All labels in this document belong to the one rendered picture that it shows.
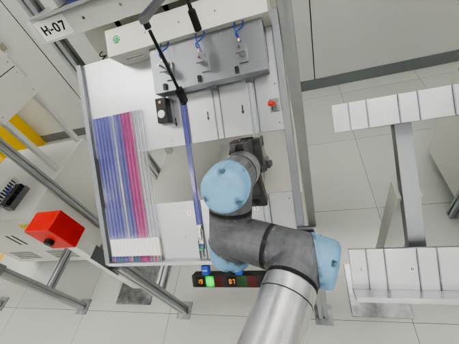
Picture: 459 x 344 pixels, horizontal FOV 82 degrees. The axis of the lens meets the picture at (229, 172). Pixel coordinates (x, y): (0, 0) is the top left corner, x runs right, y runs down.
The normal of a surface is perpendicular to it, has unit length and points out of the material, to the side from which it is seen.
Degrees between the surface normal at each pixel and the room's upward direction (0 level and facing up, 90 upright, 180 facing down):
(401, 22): 90
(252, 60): 45
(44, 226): 0
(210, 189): 55
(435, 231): 0
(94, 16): 90
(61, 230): 90
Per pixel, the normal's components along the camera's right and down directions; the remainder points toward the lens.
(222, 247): -0.47, 0.26
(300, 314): 0.49, -0.43
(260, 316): -0.55, -0.76
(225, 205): -0.25, 0.23
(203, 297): -0.29, -0.65
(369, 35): -0.10, 0.76
